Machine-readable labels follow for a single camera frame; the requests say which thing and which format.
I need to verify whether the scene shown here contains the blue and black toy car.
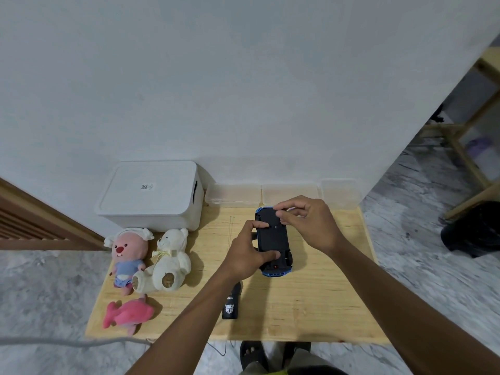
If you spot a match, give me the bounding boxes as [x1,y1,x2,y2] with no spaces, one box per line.
[255,206,295,278]

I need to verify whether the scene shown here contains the person's right hand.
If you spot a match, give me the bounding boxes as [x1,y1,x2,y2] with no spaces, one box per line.
[273,196,345,255]

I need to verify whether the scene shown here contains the light wooden rack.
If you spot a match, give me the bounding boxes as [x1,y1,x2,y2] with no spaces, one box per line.
[417,46,500,220]

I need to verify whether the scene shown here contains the black bag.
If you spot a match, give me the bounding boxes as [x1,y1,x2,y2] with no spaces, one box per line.
[440,201,500,258]

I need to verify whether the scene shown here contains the black sandal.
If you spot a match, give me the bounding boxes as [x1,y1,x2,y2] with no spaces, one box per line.
[282,341,312,368]
[239,340,270,374]

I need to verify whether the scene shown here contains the white lidded storage box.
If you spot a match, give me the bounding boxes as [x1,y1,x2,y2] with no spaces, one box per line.
[95,160,205,233]

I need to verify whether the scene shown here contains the white teddy bear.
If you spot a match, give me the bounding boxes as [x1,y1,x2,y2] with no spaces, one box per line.
[132,228,192,294]

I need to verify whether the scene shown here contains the person's right forearm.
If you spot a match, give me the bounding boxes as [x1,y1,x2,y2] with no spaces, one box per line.
[327,235,500,375]

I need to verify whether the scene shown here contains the pink beaver plush toy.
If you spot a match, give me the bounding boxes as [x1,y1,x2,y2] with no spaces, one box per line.
[103,227,154,297]

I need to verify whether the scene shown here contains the person's left forearm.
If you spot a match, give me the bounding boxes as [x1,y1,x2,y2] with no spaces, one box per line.
[127,268,252,375]

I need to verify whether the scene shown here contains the person's left hand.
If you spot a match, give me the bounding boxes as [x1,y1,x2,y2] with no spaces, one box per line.
[219,220,281,284]

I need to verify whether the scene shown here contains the clear plastic container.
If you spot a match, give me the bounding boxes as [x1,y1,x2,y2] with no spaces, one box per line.
[260,183,321,208]
[205,184,262,208]
[320,179,362,211]

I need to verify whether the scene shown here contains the pink dolphin plush toy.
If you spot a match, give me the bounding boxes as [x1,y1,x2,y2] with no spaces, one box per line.
[102,294,155,336]

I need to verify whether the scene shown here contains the black remote controller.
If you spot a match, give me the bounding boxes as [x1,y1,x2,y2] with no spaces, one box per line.
[221,281,242,320]

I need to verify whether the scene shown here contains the brown wooden slatted door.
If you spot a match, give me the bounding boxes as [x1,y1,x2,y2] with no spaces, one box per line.
[0,177,107,251]

